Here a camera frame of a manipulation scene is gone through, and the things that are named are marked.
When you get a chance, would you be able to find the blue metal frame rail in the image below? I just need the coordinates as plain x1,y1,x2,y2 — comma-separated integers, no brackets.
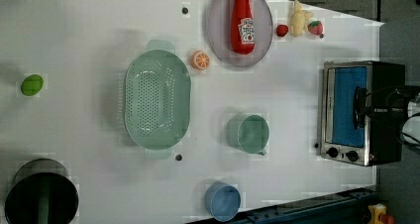
188,188,378,224

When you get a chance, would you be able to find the red ketchup bottle toy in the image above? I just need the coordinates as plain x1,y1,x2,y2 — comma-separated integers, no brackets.
231,0,256,55

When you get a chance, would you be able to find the red strawberry toy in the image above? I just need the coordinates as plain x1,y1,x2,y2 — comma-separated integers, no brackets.
276,25,288,37

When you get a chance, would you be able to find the orange slice toy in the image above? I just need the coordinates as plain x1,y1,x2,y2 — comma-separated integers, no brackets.
191,51,210,70

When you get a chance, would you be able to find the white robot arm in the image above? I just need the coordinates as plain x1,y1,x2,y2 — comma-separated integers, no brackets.
398,85,420,150

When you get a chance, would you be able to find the black cylinder container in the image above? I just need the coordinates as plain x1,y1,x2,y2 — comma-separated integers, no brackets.
4,159,79,224

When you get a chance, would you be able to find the grey round plate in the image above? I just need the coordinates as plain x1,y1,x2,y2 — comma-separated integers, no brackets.
206,0,273,66

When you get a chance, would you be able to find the green colander basket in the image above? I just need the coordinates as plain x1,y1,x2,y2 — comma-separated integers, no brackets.
124,40,191,160

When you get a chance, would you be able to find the yellow banana toy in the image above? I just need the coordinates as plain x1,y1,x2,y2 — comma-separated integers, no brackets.
290,0,313,38

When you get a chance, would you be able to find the yellow orange toy object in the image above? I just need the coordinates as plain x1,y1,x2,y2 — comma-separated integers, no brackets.
367,203,395,224

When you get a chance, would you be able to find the pink strawberry toy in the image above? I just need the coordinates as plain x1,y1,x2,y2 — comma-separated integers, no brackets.
308,21,324,37

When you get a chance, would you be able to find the toaster oven with blue door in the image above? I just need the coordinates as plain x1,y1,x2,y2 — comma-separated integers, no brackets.
320,60,405,167

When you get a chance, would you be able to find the green lime toy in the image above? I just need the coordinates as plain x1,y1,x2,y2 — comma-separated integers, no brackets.
21,74,44,96

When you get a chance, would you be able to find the blue cup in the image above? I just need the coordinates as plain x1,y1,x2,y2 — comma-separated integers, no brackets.
205,181,241,222

